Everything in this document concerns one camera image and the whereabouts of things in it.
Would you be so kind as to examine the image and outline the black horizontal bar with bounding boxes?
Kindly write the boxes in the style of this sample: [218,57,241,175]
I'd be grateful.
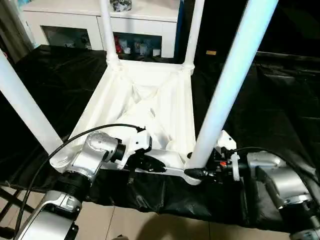
[256,50,320,63]

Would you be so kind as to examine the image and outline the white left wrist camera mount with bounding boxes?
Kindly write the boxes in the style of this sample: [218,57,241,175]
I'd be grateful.
[122,128,154,171]

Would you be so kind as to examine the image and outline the dark furniture with brass label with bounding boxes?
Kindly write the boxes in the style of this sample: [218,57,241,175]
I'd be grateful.
[178,0,320,59]

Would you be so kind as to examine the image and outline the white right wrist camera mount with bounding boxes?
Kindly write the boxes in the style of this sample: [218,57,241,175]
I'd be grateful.
[216,129,241,182]

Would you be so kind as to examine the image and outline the white glass-door cabinet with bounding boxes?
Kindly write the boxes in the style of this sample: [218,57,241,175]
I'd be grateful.
[22,0,180,59]

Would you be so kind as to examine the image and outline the grey curtain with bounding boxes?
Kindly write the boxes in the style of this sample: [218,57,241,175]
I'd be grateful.
[0,0,35,64]

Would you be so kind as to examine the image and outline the white plastic table leg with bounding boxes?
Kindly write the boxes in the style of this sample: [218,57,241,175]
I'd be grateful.
[0,47,65,156]
[183,0,206,70]
[184,0,280,171]
[99,0,120,65]

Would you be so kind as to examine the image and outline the black plastic mat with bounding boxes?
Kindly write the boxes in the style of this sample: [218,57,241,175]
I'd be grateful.
[0,44,320,231]

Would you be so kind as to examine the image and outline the blue vertical panel edge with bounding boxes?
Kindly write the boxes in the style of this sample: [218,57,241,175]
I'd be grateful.
[176,0,188,60]

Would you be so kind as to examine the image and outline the white plastic table top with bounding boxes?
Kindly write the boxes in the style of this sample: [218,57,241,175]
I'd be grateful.
[49,59,203,186]

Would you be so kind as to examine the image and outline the black folding table frame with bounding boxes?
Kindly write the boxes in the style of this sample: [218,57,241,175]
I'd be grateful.
[0,183,34,233]

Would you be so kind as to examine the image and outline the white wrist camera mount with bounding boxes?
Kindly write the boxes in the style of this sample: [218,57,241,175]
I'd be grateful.
[216,129,241,182]
[122,128,154,171]

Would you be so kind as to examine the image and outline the dark patterned bundle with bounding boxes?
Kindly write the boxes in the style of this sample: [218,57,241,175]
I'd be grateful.
[109,0,134,13]

